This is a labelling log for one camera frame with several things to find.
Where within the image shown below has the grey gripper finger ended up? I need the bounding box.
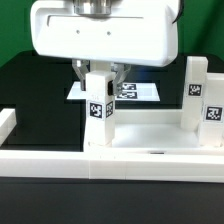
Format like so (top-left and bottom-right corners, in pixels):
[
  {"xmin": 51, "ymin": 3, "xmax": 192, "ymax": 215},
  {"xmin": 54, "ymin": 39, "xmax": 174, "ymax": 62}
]
[
  {"xmin": 108, "ymin": 63, "xmax": 131, "ymax": 96},
  {"xmin": 72, "ymin": 59, "xmax": 89, "ymax": 91}
]

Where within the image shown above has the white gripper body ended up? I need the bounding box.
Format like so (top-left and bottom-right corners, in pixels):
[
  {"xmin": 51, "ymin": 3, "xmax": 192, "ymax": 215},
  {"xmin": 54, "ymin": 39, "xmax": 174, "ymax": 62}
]
[{"xmin": 30, "ymin": 0, "xmax": 179, "ymax": 67}]

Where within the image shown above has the white desk top tray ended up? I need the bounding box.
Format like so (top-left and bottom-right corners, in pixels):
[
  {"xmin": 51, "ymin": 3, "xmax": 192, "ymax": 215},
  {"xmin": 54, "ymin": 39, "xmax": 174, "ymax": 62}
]
[{"xmin": 84, "ymin": 109, "xmax": 224, "ymax": 155}]

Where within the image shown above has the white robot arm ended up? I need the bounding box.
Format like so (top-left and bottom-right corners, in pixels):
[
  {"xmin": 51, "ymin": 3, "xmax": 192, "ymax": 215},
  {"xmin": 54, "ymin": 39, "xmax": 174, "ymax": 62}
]
[{"xmin": 30, "ymin": 0, "xmax": 181, "ymax": 95}]

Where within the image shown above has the printed marker sheet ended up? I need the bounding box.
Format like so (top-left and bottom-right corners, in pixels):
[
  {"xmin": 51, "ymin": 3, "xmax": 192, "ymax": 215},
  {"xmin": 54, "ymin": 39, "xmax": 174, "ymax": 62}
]
[{"xmin": 67, "ymin": 81, "xmax": 160, "ymax": 102}]

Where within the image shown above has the white left fence block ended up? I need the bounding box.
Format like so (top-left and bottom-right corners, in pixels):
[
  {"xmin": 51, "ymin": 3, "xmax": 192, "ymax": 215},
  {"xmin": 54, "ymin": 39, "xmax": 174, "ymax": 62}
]
[{"xmin": 0, "ymin": 108, "xmax": 17, "ymax": 146}]

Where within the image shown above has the white front fence bar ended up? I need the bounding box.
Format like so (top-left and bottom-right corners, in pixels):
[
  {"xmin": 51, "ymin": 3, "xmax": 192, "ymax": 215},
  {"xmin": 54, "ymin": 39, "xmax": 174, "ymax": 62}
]
[{"xmin": 0, "ymin": 150, "xmax": 224, "ymax": 183}]

